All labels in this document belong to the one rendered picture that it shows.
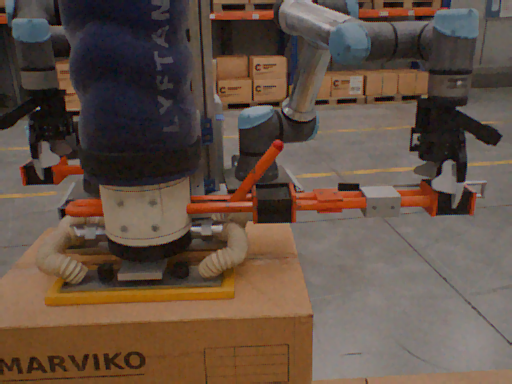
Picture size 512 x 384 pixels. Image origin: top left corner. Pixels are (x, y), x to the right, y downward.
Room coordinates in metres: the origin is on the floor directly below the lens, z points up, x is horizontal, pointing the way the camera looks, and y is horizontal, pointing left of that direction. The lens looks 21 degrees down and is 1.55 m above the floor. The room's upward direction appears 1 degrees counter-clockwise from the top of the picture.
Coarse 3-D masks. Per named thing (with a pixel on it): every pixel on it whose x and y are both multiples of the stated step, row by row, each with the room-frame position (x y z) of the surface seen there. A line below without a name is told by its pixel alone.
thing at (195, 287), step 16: (96, 272) 0.78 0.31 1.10; (112, 272) 0.75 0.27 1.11; (176, 272) 0.75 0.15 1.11; (192, 272) 0.77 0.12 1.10; (224, 272) 0.78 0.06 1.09; (64, 288) 0.72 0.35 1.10; (80, 288) 0.72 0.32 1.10; (96, 288) 0.72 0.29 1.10; (112, 288) 0.72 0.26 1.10; (128, 288) 0.72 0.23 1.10; (144, 288) 0.72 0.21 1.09; (160, 288) 0.72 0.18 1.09; (176, 288) 0.72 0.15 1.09; (192, 288) 0.72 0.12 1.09; (208, 288) 0.72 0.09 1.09; (224, 288) 0.72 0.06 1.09; (48, 304) 0.70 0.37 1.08; (64, 304) 0.70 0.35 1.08; (80, 304) 0.71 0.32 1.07
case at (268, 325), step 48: (288, 240) 0.95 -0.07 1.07; (0, 288) 0.77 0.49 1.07; (48, 288) 0.76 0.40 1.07; (240, 288) 0.75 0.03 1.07; (288, 288) 0.75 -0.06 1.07; (0, 336) 0.65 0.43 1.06; (48, 336) 0.65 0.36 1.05; (96, 336) 0.65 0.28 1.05; (144, 336) 0.65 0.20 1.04; (192, 336) 0.66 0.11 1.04; (240, 336) 0.66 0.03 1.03; (288, 336) 0.66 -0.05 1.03
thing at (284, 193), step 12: (252, 192) 0.84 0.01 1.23; (264, 192) 0.87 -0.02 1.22; (276, 192) 0.87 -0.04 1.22; (288, 192) 0.87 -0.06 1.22; (252, 204) 0.82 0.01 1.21; (264, 204) 0.81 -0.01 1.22; (276, 204) 0.81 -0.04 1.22; (288, 204) 0.81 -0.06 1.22; (252, 216) 0.82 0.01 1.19; (264, 216) 0.81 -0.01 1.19; (276, 216) 0.81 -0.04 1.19; (288, 216) 0.81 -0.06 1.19
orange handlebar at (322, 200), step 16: (320, 192) 0.86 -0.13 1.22; (336, 192) 0.87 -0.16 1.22; (352, 192) 0.88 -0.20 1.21; (400, 192) 0.88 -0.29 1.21; (416, 192) 0.88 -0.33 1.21; (80, 208) 0.82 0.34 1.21; (96, 208) 0.82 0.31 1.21; (192, 208) 0.83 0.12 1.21; (208, 208) 0.83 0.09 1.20; (224, 208) 0.83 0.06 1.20; (240, 208) 0.83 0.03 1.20; (304, 208) 0.83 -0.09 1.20; (320, 208) 0.84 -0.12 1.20; (336, 208) 0.84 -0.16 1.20; (352, 208) 0.84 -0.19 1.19
